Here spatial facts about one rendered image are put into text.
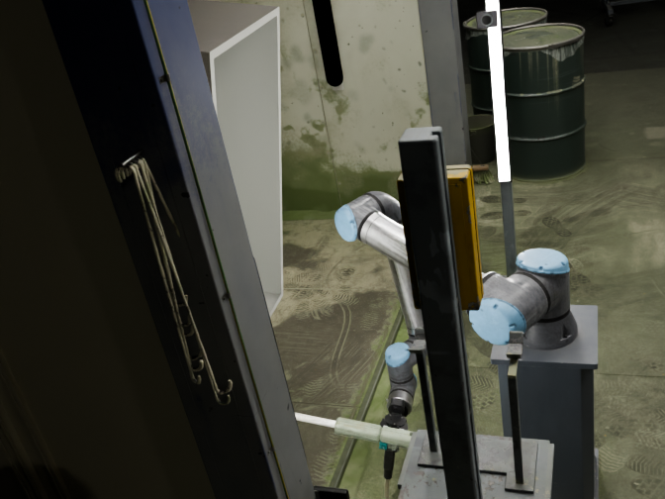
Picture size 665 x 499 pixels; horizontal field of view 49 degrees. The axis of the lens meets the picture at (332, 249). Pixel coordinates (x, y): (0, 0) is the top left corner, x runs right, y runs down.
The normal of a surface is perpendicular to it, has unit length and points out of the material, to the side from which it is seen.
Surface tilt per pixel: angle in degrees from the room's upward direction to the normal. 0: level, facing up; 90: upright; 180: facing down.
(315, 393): 0
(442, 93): 90
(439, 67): 90
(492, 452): 0
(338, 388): 0
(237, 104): 90
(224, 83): 90
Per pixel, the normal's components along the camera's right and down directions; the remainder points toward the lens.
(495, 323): -0.65, 0.47
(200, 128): 0.94, 0.00
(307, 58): -0.30, 0.49
